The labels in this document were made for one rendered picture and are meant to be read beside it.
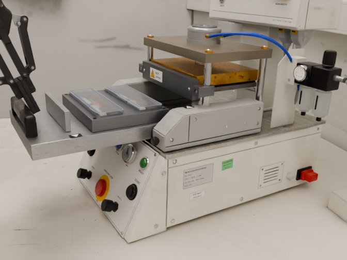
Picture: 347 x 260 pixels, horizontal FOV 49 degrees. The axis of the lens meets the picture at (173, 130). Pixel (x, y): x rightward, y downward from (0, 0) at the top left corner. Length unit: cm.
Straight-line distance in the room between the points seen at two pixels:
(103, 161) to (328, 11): 62
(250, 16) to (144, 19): 149
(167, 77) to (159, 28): 159
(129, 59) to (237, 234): 175
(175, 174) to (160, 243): 14
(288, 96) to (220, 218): 32
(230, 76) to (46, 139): 41
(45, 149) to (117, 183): 21
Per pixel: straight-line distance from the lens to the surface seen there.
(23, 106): 77
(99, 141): 72
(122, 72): 242
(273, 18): 92
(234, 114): 80
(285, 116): 93
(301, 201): 99
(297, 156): 98
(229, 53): 79
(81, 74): 238
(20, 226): 88
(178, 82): 82
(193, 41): 88
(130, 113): 74
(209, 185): 82
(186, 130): 74
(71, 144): 70
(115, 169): 86
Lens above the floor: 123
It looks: 21 degrees down
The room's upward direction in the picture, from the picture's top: 2 degrees clockwise
